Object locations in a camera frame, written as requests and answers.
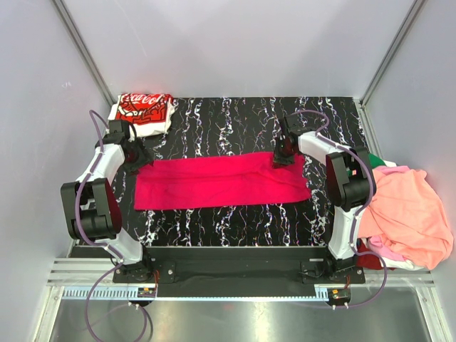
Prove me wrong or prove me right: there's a magenta t-shirt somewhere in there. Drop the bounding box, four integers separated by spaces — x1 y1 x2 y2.
134 152 311 210

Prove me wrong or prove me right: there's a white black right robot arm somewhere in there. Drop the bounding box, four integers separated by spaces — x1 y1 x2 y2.
273 110 376 276

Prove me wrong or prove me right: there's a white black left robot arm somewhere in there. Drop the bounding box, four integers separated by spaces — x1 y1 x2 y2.
61 120 153 277

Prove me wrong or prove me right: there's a folded white red graphic t-shirt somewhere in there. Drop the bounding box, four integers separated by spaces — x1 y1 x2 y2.
108 93 175 138

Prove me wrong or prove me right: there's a green t-shirt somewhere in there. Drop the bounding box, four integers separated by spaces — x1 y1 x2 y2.
368 153 386 169

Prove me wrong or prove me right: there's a light pink t-shirt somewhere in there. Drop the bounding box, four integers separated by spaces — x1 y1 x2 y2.
374 165 410 175

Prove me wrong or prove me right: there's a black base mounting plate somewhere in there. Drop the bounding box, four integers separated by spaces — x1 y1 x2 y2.
113 247 366 301

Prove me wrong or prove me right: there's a peach t-shirt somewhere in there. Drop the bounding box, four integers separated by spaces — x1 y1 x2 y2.
358 169 454 270

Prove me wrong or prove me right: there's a left orange connector board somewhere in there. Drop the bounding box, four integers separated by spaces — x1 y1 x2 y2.
138 284 157 298

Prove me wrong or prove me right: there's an orange connector board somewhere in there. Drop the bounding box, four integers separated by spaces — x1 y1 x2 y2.
138 284 157 298
328 288 351 302

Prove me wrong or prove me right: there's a dark red t-shirt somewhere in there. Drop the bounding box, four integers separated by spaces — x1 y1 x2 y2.
356 239 383 270

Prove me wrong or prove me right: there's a right orange connector board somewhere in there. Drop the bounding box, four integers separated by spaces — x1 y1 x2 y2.
328 288 351 302

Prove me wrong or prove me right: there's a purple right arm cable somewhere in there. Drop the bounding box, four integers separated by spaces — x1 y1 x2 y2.
290 108 391 311

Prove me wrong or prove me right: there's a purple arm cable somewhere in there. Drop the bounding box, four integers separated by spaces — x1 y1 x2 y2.
76 110 154 339
290 108 391 311

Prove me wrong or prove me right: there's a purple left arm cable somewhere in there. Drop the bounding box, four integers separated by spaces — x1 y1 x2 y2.
76 110 154 339

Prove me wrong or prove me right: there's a front aluminium extrusion rail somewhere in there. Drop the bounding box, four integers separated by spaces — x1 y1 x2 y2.
47 258 434 302

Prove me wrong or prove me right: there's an aluminium frame rail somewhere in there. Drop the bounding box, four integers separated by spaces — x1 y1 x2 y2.
51 0 115 105

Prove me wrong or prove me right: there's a right aluminium frame post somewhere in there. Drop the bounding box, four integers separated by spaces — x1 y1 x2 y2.
359 0 427 107

